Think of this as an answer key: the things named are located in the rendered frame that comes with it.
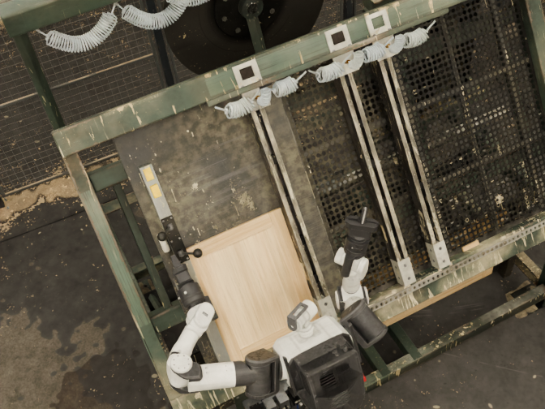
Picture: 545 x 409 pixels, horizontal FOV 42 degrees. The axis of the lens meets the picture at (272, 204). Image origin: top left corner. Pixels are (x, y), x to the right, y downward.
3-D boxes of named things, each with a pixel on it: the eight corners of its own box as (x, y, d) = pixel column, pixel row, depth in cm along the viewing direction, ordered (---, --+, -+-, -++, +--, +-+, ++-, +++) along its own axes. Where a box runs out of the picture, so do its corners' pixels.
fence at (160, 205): (221, 370, 302) (223, 373, 299) (138, 167, 276) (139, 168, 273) (231, 364, 304) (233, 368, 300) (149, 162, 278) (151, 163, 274)
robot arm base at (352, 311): (384, 325, 270) (391, 330, 259) (359, 347, 270) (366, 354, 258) (358, 296, 270) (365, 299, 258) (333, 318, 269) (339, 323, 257)
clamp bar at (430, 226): (428, 267, 327) (457, 281, 305) (354, 19, 295) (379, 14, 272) (446, 258, 330) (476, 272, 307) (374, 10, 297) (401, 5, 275)
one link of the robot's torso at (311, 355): (391, 406, 258) (372, 332, 242) (310, 450, 250) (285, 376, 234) (352, 363, 284) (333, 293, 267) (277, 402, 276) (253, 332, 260)
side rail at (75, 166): (165, 390, 302) (169, 401, 292) (61, 154, 272) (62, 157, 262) (178, 384, 304) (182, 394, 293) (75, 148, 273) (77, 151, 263)
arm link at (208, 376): (171, 402, 247) (233, 395, 252) (172, 382, 238) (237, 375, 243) (168, 373, 255) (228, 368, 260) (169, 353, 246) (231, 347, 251)
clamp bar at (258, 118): (316, 322, 313) (337, 341, 291) (225, 67, 281) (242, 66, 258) (336, 312, 316) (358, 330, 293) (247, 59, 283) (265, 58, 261)
